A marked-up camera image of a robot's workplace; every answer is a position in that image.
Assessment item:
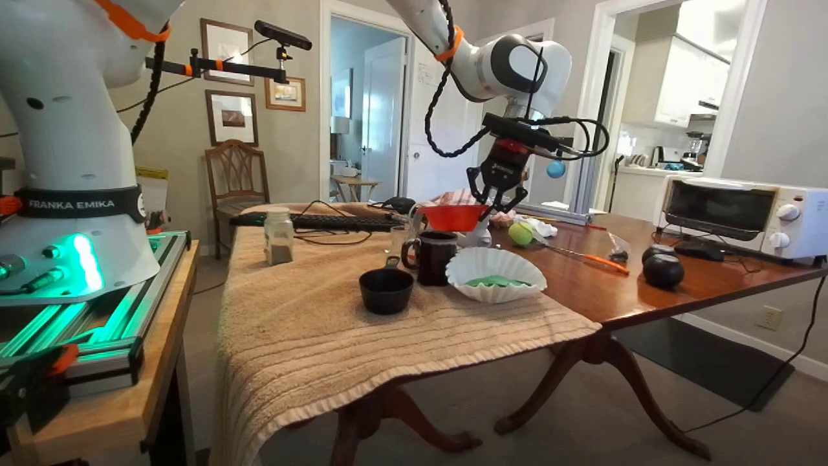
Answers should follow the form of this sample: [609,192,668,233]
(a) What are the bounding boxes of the framed wall picture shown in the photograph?
[198,17,255,87]
[203,87,260,151]
[263,74,307,114]

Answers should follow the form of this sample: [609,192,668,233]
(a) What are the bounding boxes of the wooden table pedestal leg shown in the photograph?
[490,332,713,464]
[329,384,483,466]

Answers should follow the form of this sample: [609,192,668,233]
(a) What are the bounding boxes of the black boom camera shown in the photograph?
[254,17,315,61]

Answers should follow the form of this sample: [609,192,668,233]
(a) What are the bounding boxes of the white crumpled tissue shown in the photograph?
[525,214,560,244]

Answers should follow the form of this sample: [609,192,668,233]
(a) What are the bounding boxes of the tan ribbed tablecloth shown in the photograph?
[210,202,602,466]

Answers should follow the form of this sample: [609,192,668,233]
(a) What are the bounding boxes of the dark floor mat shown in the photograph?
[613,319,797,411]

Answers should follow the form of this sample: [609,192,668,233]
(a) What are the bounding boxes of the green packet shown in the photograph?
[468,274,532,289]

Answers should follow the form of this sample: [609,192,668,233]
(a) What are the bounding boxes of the small black bowl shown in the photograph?
[357,266,415,315]

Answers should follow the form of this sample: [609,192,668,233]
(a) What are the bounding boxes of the orange red plastic bowl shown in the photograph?
[413,200,488,236]

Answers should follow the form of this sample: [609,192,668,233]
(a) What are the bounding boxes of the white door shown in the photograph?
[402,33,488,205]

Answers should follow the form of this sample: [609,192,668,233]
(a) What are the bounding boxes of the dark brown mug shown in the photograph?
[401,230,459,287]

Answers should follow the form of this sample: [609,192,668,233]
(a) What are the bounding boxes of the white paper coffee filter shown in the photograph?
[441,245,549,305]

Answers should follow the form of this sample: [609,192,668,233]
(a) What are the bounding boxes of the white kitchen wall cabinet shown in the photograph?
[652,33,734,133]

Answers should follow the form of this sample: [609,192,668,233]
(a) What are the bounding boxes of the small black cup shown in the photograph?
[643,248,687,293]

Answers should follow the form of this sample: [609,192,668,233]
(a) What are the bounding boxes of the aluminium robot base rails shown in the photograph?
[0,227,192,390]

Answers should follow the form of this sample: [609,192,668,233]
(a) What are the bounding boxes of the black keyboard cable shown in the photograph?
[295,196,397,245]

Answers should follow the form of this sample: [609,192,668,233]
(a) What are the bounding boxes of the wooden robot cart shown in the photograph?
[7,240,201,466]

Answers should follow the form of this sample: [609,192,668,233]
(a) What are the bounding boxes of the clear drinking glass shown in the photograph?
[382,224,409,270]

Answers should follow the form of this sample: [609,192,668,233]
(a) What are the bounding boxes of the dark wooden chair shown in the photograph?
[201,140,272,261]

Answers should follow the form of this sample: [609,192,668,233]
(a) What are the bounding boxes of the black rounded case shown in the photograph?
[377,195,418,218]

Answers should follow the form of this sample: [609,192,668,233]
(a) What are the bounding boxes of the yellow green tennis ball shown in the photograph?
[507,219,537,248]

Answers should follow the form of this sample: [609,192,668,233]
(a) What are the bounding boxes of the black toaster power cable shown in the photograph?
[683,266,828,434]

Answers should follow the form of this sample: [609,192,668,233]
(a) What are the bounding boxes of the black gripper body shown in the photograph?
[481,136,536,182]

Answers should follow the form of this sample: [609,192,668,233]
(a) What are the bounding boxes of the white toaster oven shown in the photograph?
[657,175,828,266]

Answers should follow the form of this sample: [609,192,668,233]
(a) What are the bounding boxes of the white kitchen counter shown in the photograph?
[607,164,694,224]

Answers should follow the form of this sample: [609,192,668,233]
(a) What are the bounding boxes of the small glass jar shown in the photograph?
[263,208,296,266]

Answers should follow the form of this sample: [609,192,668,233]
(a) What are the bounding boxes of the white wall outlet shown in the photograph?
[757,303,787,332]

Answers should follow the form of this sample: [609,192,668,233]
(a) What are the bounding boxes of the small wooden side table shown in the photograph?
[331,175,382,202]

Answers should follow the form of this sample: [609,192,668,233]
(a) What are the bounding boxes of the black orange clamp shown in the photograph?
[0,341,82,451]

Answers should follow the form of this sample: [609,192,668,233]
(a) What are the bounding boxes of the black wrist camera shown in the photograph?
[481,112,553,151]

